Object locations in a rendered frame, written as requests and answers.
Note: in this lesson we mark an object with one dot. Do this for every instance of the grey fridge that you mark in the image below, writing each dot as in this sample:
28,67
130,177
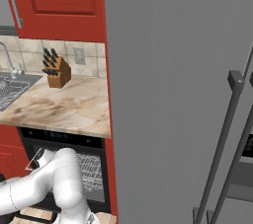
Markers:
164,70

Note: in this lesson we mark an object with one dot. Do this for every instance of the grey steel sink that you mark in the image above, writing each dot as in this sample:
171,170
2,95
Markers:
31,79

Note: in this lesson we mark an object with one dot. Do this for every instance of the black dishwasher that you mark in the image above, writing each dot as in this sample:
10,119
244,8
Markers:
66,135

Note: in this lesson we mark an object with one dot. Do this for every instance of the wooden knife block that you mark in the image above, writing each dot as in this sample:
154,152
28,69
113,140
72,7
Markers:
59,75

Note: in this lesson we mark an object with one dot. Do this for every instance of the silver tap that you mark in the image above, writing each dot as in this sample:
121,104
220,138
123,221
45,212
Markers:
13,70

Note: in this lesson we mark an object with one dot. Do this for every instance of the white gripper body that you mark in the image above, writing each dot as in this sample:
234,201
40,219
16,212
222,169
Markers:
45,158

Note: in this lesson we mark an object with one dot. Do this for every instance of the red lower cupboard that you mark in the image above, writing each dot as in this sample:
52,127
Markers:
10,149

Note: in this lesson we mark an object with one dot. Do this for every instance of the grey wall socket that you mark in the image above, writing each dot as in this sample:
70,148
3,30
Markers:
79,56

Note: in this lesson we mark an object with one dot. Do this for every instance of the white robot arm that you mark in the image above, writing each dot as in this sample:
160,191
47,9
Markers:
66,182

